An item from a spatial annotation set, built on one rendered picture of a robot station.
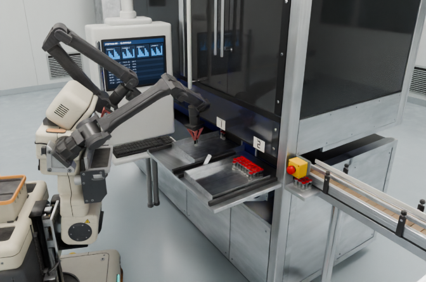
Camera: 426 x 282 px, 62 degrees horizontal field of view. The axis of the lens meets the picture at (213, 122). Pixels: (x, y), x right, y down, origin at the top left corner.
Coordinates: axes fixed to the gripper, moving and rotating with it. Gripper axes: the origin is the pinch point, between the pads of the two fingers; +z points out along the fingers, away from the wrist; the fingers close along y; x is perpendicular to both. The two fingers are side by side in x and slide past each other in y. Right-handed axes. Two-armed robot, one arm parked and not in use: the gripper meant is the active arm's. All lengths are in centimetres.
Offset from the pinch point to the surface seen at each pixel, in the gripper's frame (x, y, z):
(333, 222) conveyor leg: -78, 14, 27
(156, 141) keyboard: 39.0, 1.0, 14.1
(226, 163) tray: -20.9, 1.8, 9.3
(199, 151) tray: 0.1, 2.1, 9.5
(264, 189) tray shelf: -50, -5, 10
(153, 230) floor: 57, 1, 97
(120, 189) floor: 124, 16, 97
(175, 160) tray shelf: 2.5, -13.7, 8.7
